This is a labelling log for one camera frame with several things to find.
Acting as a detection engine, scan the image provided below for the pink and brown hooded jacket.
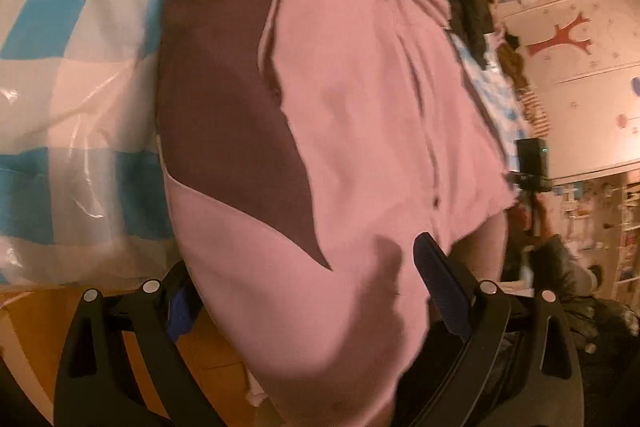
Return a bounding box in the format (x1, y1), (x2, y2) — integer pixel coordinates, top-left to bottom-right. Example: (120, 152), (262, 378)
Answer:
(156, 0), (513, 426)

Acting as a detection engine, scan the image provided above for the person's right hand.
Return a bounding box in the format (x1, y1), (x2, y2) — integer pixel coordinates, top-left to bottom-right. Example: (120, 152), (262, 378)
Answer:
(514, 193), (554, 246)

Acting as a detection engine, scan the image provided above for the striped garment at bedside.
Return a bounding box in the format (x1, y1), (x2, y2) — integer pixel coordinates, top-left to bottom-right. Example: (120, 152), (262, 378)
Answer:
(518, 89), (551, 139)

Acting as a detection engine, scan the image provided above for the black folded jacket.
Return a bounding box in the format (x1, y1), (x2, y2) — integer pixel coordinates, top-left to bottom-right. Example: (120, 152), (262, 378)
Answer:
(448, 0), (495, 69)

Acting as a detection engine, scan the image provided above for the blue white checkered bed cover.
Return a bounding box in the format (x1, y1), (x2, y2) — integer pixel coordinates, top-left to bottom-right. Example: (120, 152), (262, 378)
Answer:
(1, 0), (523, 291)

